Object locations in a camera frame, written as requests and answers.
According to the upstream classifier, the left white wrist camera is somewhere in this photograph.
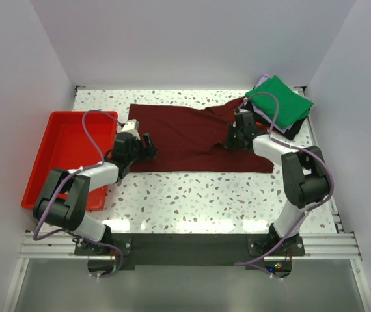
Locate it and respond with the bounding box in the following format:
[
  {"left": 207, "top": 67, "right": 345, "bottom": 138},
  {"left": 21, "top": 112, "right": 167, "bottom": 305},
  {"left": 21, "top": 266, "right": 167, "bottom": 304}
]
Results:
[{"left": 121, "top": 119, "right": 139, "bottom": 133}]

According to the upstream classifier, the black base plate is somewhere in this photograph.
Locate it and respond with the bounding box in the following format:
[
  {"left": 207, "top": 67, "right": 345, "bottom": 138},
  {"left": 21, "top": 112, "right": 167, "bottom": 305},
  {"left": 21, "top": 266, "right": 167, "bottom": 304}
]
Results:
[{"left": 74, "top": 232, "right": 305, "bottom": 272}]

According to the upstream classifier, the dark red t shirt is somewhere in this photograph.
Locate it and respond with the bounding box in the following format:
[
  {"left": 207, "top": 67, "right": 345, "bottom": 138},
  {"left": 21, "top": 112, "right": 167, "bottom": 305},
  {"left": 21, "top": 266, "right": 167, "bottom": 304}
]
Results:
[{"left": 128, "top": 97, "right": 274, "bottom": 174}]

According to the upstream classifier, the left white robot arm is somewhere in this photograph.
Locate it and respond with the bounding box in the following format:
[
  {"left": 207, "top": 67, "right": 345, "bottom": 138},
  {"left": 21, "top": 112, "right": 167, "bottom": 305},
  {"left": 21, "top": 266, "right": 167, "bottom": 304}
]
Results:
[{"left": 33, "top": 131, "right": 158, "bottom": 244}]

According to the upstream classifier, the lilac folded t shirt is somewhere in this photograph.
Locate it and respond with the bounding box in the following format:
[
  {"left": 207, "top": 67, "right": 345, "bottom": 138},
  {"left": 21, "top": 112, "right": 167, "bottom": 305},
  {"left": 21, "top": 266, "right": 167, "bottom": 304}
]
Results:
[{"left": 252, "top": 74, "right": 312, "bottom": 133}]

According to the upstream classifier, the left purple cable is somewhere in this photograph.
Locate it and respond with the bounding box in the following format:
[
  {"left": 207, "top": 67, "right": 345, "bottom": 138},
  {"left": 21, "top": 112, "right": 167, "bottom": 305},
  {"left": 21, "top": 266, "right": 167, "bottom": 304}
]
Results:
[{"left": 33, "top": 109, "right": 126, "bottom": 279}]

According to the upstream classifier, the red plastic bin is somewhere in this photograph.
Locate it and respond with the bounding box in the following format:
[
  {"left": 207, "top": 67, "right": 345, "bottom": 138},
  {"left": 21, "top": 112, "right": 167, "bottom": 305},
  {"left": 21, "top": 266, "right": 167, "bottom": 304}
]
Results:
[{"left": 21, "top": 111, "right": 118, "bottom": 210}]

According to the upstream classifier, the black folded t shirt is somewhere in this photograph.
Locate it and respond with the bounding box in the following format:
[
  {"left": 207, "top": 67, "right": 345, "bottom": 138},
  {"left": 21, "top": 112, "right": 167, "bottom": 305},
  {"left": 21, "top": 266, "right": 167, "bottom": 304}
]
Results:
[{"left": 243, "top": 83, "right": 313, "bottom": 140}]

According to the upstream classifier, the green folded t shirt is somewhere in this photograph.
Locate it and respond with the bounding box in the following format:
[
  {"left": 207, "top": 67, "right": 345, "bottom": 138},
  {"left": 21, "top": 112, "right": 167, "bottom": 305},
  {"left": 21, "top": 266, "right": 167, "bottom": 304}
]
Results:
[{"left": 245, "top": 75, "right": 314, "bottom": 130}]

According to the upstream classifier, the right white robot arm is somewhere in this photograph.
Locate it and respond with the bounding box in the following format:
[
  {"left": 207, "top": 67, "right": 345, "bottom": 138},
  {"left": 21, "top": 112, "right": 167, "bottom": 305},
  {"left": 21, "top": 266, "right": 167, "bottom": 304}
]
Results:
[{"left": 225, "top": 109, "right": 334, "bottom": 248}]

